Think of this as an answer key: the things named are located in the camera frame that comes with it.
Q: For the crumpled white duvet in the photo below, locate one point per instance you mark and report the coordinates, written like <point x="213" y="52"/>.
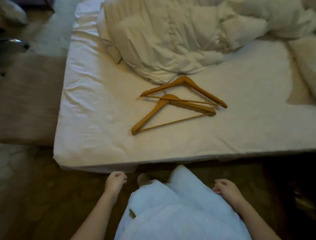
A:
<point x="177" y="37"/>

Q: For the white cushion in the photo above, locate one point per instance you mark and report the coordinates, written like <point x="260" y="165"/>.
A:
<point x="12" y="11"/>

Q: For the white fluffy rug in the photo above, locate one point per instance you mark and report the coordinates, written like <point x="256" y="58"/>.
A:
<point x="55" y="29"/>

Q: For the person's left fingers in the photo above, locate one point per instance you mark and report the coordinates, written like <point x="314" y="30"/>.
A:
<point x="120" y="174"/>

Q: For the person's right fingers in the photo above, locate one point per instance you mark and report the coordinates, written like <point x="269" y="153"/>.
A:
<point x="218" y="186"/>

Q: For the beige upholstered bench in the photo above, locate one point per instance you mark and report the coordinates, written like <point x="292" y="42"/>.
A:
<point x="29" y="99"/>

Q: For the bed with white sheet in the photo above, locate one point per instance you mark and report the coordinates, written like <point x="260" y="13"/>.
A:
<point x="246" y="118"/>

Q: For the person's left forearm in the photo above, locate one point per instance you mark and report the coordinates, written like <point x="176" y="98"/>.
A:
<point x="95" y="217"/>

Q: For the wooden clothes hanger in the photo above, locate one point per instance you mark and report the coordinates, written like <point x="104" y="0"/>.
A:
<point x="150" y="115"/>
<point x="196" y="89"/>

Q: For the person's foot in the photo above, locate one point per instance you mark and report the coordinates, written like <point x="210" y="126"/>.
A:
<point x="142" y="179"/>

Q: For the person's left hand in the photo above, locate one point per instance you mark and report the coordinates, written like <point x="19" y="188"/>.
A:
<point x="114" y="183"/>

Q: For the chrome metal object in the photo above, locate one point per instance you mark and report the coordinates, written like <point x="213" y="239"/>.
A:
<point x="13" y="44"/>

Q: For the person's right hand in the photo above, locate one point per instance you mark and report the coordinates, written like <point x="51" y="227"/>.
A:
<point x="229" y="190"/>

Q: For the person's right forearm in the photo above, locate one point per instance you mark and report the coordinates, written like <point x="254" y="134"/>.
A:
<point x="255" y="221"/>

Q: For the person's white robe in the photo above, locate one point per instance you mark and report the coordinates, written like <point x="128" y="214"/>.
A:
<point x="182" y="210"/>

